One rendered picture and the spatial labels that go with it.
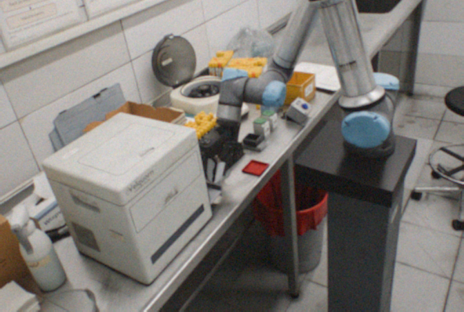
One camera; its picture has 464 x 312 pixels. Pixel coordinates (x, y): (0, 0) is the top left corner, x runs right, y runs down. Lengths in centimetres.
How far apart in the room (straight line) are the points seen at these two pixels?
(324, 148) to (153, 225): 60
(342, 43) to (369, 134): 24
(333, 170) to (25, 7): 105
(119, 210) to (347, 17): 68
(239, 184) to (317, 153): 26
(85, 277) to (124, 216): 29
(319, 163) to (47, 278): 80
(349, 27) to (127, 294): 83
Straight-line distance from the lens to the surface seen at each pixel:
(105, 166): 100
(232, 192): 131
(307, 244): 206
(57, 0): 154
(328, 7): 104
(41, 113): 154
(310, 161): 129
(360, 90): 111
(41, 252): 112
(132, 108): 168
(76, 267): 123
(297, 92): 173
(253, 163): 142
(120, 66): 173
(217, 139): 120
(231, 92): 123
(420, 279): 227
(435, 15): 367
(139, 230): 99
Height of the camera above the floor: 168
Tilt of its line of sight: 31 degrees down
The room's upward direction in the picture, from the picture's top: 9 degrees counter-clockwise
